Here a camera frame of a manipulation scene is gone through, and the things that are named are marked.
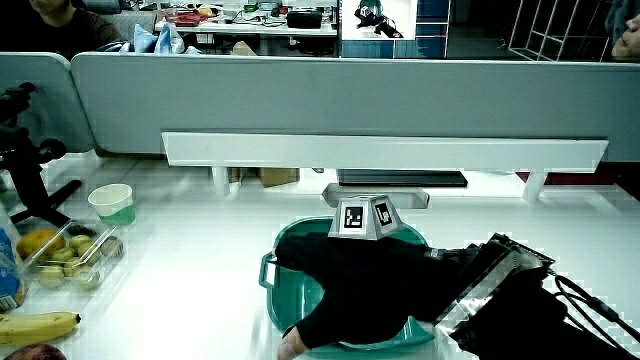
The person's right hand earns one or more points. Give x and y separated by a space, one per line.
370 285

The person's right forearm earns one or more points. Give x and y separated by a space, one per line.
525 325

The teal plastic basin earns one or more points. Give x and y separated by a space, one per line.
292 295

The circuit board with silver ribbon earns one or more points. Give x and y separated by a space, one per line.
500 265

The white desk riser shelf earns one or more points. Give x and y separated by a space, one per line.
380 150

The brown cardboard box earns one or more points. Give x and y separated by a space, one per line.
278 176

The wide grey partition panel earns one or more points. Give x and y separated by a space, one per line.
350 100

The blue cabinet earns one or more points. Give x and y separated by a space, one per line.
432 30

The green and white paper cup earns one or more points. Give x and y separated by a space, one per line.
114 205

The black bag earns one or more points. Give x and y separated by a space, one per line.
304 19

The clear plastic fruit container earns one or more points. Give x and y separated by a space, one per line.
100 235

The white poster with black robot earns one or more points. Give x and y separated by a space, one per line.
405 12

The white background desk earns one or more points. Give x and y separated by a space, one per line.
260 30

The pile of green fruits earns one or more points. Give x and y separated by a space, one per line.
75 260

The blue plastic bags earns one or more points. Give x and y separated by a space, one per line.
162 40

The red tray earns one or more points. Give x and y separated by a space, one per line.
186 19

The orange mango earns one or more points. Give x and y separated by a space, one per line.
37 242

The yellow banana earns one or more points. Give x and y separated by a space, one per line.
35 326

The red apple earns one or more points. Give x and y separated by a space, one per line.
35 353

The blue snack packet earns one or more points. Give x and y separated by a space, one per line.
7 280

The narrow grey partition panel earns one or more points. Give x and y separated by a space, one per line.
45 100

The black camera tripod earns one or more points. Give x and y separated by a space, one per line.
27 175

